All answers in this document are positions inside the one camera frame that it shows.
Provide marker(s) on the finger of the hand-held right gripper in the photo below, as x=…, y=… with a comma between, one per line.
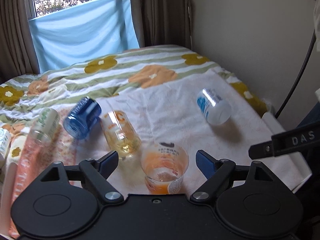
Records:
x=262, y=149

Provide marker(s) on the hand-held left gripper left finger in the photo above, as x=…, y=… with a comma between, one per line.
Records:
x=109, y=161

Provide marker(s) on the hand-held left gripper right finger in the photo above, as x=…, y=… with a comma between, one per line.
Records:
x=203, y=163

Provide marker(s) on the clear cup orange print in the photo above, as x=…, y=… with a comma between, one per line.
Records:
x=163, y=170

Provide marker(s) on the yellow drink bottle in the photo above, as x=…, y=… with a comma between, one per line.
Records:
x=120, y=132

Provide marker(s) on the blue plastic bottle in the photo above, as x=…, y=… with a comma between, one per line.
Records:
x=81, y=120

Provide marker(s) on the white bottle blue label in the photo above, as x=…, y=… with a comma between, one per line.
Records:
x=213, y=107

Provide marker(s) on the white towel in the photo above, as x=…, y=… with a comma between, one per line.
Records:
x=170, y=115

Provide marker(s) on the floral blanket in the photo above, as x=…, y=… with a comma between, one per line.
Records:
x=140, y=65

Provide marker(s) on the light blue cloth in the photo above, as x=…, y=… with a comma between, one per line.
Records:
x=82, y=32

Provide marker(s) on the brown curtain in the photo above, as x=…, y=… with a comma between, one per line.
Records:
x=15, y=35
x=162, y=12

